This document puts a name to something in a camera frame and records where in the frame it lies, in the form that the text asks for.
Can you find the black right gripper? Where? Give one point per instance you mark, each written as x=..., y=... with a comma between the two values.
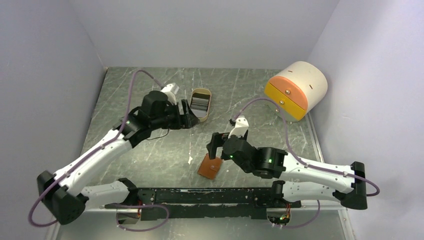
x=217, y=140

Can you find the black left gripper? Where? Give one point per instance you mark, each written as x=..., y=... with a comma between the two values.
x=187, y=120

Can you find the beige oval tray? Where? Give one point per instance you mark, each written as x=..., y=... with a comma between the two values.
x=207, y=91

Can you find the brown leather card holder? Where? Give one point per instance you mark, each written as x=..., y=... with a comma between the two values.
x=209, y=167

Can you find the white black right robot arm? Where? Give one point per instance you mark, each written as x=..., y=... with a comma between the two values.
x=295, y=181

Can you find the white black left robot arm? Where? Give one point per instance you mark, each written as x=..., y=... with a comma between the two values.
x=66, y=193

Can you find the stack of credit cards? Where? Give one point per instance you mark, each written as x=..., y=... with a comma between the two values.
x=200, y=104

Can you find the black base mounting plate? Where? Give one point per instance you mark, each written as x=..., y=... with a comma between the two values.
x=196, y=203

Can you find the round pastel drawer cabinet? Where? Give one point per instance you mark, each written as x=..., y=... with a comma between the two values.
x=297, y=89

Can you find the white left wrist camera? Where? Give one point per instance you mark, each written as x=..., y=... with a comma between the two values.
x=171, y=90

